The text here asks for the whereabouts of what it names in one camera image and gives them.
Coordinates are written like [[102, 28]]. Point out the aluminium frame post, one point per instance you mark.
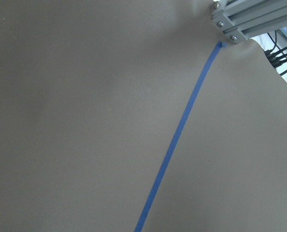
[[241, 20]]

